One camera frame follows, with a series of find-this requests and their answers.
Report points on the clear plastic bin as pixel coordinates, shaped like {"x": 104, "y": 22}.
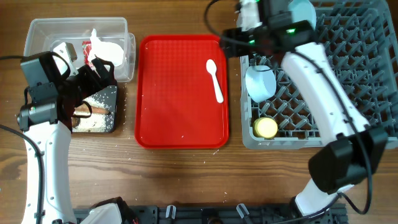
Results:
{"x": 46, "y": 34}

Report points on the white plastic spoon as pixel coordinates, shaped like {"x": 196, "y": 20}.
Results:
{"x": 212, "y": 69}

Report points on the yellow plastic cup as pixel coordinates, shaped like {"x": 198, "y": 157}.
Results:
{"x": 265, "y": 128}

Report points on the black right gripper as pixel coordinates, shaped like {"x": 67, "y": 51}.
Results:
{"x": 243, "y": 50}

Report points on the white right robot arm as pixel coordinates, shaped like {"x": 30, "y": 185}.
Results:
{"x": 352, "y": 147}

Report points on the grey dishwasher rack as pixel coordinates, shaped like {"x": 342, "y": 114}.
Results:
{"x": 361, "y": 45}

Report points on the light blue plate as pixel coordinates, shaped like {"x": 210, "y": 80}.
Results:
{"x": 303, "y": 10}

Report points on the small light blue bowl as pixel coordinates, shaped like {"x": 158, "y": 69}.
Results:
{"x": 260, "y": 83}

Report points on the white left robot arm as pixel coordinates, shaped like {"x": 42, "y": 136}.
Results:
{"x": 45, "y": 122}

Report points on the brown sweet potato piece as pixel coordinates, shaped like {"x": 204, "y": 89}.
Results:
{"x": 84, "y": 110}

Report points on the black plastic tray bin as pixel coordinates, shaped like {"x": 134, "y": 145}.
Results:
{"x": 110, "y": 96}

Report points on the white crumpled plastic wrapper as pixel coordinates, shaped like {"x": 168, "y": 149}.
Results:
{"x": 107, "y": 51}

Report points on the red snack wrapper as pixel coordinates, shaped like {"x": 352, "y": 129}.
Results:
{"x": 86, "y": 45}

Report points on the red serving tray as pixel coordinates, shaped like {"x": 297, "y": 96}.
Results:
{"x": 176, "y": 105}

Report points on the rice grains heap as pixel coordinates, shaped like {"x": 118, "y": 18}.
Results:
{"x": 96, "y": 121}

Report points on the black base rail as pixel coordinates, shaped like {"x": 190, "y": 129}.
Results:
{"x": 270, "y": 213}

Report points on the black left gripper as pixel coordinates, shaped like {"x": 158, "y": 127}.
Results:
{"x": 96, "y": 84}

